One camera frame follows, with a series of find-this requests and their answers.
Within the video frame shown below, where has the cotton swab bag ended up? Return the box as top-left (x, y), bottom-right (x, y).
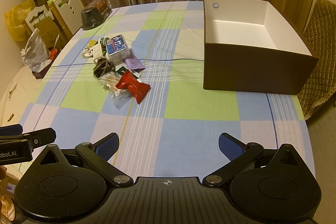
top-left (100, 71), bottom-right (132, 109)

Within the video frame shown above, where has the red snack packet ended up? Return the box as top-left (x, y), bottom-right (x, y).
top-left (116, 70), bottom-right (151, 104)

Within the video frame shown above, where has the dark hair scrunchie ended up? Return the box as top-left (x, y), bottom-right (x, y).
top-left (93, 58), bottom-right (113, 79)

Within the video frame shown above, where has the purple cream tube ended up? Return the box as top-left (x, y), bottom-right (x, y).
top-left (124, 56), bottom-right (146, 71)

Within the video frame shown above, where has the blue label plastic box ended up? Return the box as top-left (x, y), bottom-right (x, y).
top-left (105, 34), bottom-right (130, 64)

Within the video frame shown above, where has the white cosmetic tube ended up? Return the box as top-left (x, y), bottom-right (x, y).
top-left (82, 43), bottom-right (104, 59)

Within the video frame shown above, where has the crumpled silver plastic bag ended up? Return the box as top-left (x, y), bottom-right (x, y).
top-left (21, 28), bottom-right (51, 73)

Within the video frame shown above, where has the checkered tablecloth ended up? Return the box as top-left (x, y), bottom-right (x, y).
top-left (20, 2), bottom-right (314, 178)

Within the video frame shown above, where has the quilted olive chair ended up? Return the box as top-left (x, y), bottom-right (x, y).
top-left (298, 0), bottom-right (335, 120)

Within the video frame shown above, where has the brown paper bag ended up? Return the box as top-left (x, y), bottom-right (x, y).
top-left (34, 17), bottom-right (63, 50)

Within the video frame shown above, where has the brown cardboard storage box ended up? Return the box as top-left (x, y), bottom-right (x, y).
top-left (203, 0), bottom-right (319, 95)

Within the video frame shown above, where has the yellow plastic bag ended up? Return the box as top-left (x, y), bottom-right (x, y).
top-left (4, 0), bottom-right (35, 42)

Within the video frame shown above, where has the black instant noodle bowl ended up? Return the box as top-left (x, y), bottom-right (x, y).
top-left (80, 0), bottom-right (112, 31)

